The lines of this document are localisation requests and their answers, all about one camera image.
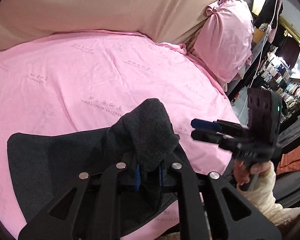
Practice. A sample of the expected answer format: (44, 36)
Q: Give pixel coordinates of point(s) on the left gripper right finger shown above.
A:
(210, 207)

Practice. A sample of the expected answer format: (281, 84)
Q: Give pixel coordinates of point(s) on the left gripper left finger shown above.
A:
(89, 207)

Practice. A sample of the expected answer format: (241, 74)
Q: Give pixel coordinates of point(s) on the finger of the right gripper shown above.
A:
(219, 126)
(222, 141)

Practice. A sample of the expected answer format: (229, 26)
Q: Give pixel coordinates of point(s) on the dark grey pants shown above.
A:
(40, 165)

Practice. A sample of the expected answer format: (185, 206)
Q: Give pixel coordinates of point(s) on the cream right sleeve forearm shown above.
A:
(261, 196)

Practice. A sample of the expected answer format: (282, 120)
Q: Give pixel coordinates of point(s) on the person's right hand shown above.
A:
(242, 173)

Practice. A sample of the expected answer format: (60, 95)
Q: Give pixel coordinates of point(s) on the orange cloth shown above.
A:
(290, 162)

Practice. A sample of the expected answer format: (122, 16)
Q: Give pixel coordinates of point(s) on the pink pillow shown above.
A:
(224, 41)

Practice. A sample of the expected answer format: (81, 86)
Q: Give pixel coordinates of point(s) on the hanging dark clothes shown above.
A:
(269, 14)

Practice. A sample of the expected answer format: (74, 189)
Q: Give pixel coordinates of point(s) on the beige curtain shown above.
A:
(173, 21)

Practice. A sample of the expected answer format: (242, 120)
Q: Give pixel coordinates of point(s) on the pink bed sheet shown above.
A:
(74, 82)

